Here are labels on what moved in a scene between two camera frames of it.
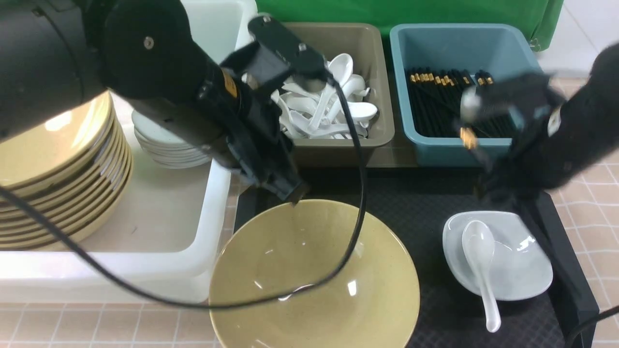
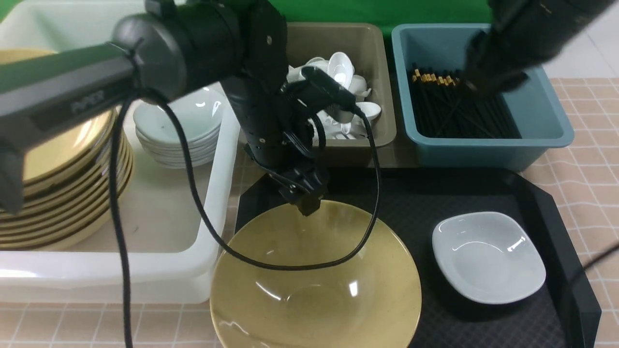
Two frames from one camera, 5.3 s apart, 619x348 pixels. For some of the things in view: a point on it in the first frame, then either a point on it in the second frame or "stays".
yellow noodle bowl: x=375 y=304 stays
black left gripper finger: x=289 y=187 → x=308 y=205
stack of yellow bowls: x=76 y=167 stays
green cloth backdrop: x=538 y=17 stays
